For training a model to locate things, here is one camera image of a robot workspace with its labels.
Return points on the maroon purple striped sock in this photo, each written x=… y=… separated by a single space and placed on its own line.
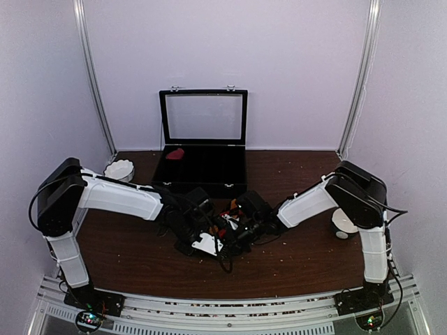
x=175 y=155

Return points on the front aluminium rail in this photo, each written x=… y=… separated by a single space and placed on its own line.
x=145 y=314

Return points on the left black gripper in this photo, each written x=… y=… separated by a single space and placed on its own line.
x=181 y=248

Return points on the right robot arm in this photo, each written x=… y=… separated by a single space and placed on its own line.
x=359 y=200

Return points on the black red orange argyle sock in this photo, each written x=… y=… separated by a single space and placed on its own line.
x=219 y=224

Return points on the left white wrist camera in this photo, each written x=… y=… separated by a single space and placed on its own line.
x=207 y=243

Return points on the right aluminium frame post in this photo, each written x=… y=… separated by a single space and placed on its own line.
x=359 y=93

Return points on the left aluminium frame post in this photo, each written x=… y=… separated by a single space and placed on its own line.
x=81 y=22

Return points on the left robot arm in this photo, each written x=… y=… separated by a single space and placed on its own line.
x=71 y=187

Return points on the black display box with lid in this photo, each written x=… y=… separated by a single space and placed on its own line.
x=210 y=125

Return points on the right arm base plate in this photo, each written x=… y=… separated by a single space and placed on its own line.
x=355 y=301

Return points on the white and navy bowl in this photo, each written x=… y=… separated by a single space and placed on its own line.
x=342 y=226

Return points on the white fluted bowl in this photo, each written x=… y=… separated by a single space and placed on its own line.
x=121 y=170

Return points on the aluminium frame post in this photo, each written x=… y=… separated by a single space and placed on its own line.
x=81 y=22
x=359 y=93

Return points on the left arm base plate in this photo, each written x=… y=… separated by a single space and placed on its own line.
x=100 y=302

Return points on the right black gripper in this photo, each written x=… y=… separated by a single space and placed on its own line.
x=235 y=246

